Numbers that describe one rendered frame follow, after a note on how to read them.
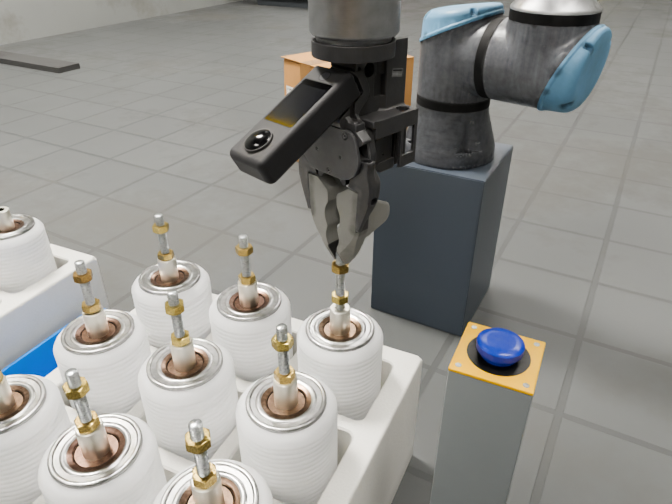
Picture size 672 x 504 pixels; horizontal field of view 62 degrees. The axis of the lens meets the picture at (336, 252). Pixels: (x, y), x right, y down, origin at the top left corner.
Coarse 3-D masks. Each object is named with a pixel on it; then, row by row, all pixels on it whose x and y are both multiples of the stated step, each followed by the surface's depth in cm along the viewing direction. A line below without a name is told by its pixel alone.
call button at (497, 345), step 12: (480, 336) 48; (492, 336) 48; (504, 336) 48; (516, 336) 48; (480, 348) 47; (492, 348) 47; (504, 348) 47; (516, 348) 47; (492, 360) 46; (504, 360) 46; (516, 360) 46
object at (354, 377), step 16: (304, 336) 60; (304, 352) 59; (320, 352) 58; (336, 352) 58; (352, 352) 58; (368, 352) 59; (304, 368) 61; (320, 368) 59; (336, 368) 58; (352, 368) 58; (368, 368) 60; (336, 384) 59; (352, 384) 59; (368, 384) 61; (336, 400) 60; (352, 400) 61; (368, 400) 62; (352, 416) 62
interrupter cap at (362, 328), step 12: (324, 312) 64; (360, 312) 63; (312, 324) 62; (324, 324) 62; (360, 324) 62; (372, 324) 61; (312, 336) 60; (324, 336) 60; (336, 336) 60; (348, 336) 60; (360, 336) 60; (372, 336) 60; (324, 348) 58; (336, 348) 58; (348, 348) 58
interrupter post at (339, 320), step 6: (330, 306) 60; (348, 306) 60; (330, 312) 60; (336, 312) 59; (342, 312) 59; (348, 312) 59; (330, 318) 60; (336, 318) 59; (342, 318) 59; (348, 318) 60; (330, 324) 61; (336, 324) 60; (342, 324) 60; (348, 324) 60; (330, 330) 61; (336, 330) 60; (342, 330) 60; (348, 330) 61
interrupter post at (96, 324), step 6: (102, 306) 60; (96, 312) 59; (102, 312) 59; (84, 318) 59; (90, 318) 59; (96, 318) 59; (102, 318) 60; (90, 324) 59; (96, 324) 59; (102, 324) 60; (90, 330) 59; (96, 330) 60; (102, 330) 60; (108, 330) 61; (90, 336) 60; (96, 336) 60; (102, 336) 60
